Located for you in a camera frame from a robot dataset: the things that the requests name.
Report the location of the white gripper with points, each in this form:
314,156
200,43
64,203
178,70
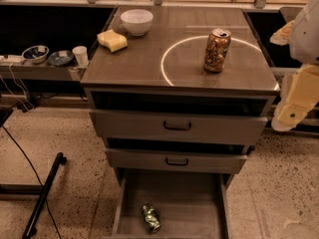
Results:
306,37

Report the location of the green soda can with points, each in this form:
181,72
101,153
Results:
151,218

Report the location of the orange patterned soda can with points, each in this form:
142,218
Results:
216,49

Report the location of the grey drawer cabinet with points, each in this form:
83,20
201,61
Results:
163,72

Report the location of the middle grey drawer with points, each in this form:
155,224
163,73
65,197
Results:
175,161

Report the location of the grey drawer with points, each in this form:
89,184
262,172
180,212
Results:
177,127
175,161

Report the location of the bottom open drawer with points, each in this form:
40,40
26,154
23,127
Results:
189,205

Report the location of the top grey drawer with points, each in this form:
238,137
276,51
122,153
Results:
177,127

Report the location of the white ceramic bowl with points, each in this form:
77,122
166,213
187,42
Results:
137,21

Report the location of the yellow sponge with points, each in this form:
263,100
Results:
112,40

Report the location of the white paper cup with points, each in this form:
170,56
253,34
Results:
80,53

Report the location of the dark blue shallow bowl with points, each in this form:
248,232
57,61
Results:
61,58

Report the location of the blue bowl with white rim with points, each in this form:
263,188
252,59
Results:
36,54

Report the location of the white power strip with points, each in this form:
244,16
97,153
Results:
12,59

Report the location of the black stand leg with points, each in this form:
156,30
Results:
30,229

